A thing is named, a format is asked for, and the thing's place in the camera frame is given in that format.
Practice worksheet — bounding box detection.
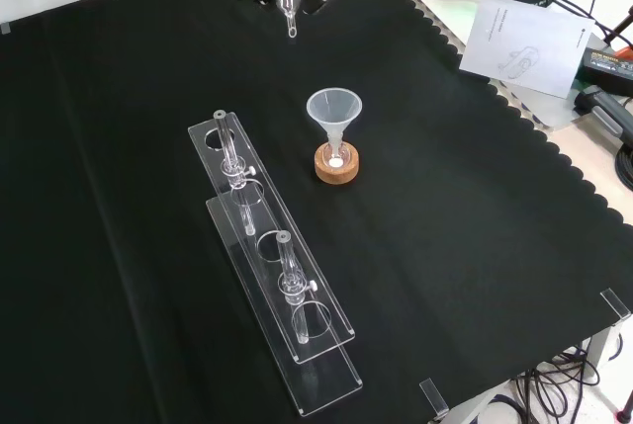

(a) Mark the round cork ring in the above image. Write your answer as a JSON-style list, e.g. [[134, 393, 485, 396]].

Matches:
[[315, 141, 361, 187]]

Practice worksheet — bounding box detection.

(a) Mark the clear cloth clip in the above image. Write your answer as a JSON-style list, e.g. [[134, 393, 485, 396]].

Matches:
[[598, 289, 633, 322], [418, 378, 451, 421]]

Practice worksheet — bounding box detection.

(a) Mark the grey handle tool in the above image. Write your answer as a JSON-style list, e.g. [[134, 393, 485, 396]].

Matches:
[[573, 85, 633, 142]]

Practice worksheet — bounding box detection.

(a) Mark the clear acrylic funnel stand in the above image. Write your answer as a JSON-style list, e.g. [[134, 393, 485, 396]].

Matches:
[[187, 108, 365, 419]]

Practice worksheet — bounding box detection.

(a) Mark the grey table leg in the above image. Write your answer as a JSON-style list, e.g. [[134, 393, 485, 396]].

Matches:
[[587, 322, 625, 374]]

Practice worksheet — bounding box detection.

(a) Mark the black power adapter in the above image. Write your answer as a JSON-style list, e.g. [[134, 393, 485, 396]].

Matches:
[[577, 45, 633, 98]]

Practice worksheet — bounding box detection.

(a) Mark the pale board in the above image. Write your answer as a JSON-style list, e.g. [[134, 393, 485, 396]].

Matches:
[[412, 0, 610, 131]]

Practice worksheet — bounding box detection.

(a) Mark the black floor cable bundle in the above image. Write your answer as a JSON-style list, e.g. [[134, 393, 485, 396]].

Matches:
[[508, 334, 633, 424]]

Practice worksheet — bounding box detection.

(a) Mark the coiled black cable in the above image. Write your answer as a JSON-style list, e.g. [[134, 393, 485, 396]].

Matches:
[[614, 142, 633, 184]]

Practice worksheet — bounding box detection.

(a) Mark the translucent plastic funnel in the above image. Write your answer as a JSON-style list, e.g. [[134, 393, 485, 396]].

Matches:
[[305, 89, 364, 162]]

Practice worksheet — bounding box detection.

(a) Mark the black bench cloth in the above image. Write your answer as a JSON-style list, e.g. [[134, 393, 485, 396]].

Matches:
[[0, 0, 633, 424]]

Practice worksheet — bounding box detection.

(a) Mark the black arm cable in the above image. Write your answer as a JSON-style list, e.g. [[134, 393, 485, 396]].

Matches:
[[494, 0, 633, 52]]

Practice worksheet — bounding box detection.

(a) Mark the small round-bottom glass flask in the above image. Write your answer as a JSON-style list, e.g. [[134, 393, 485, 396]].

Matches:
[[323, 145, 350, 171]]

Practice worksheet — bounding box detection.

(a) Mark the white printed paper sheet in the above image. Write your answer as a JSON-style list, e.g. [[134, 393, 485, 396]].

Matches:
[[458, 0, 596, 100]]

